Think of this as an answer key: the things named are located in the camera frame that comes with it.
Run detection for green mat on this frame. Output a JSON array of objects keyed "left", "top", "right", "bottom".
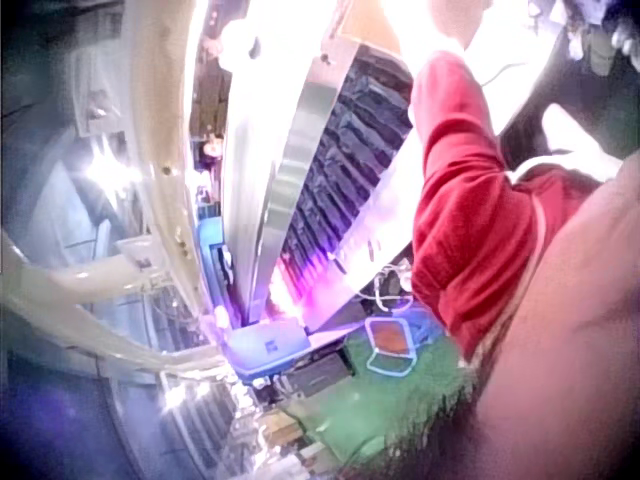
[{"left": 279, "top": 309, "right": 476, "bottom": 464}]

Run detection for clear container with brown contents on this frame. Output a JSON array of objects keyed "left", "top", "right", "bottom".
[{"left": 363, "top": 315, "right": 420, "bottom": 375}]

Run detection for blue plastic crate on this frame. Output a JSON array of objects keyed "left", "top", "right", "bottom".
[{"left": 197, "top": 217, "right": 324, "bottom": 384}]

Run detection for cream metal frame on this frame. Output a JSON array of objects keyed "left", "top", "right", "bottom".
[{"left": 0, "top": 0, "right": 241, "bottom": 376}]

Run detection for white cable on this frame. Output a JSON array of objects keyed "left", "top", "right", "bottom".
[{"left": 478, "top": 59, "right": 531, "bottom": 87}]

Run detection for black box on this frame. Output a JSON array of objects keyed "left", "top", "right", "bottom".
[{"left": 285, "top": 352, "right": 354, "bottom": 397}]

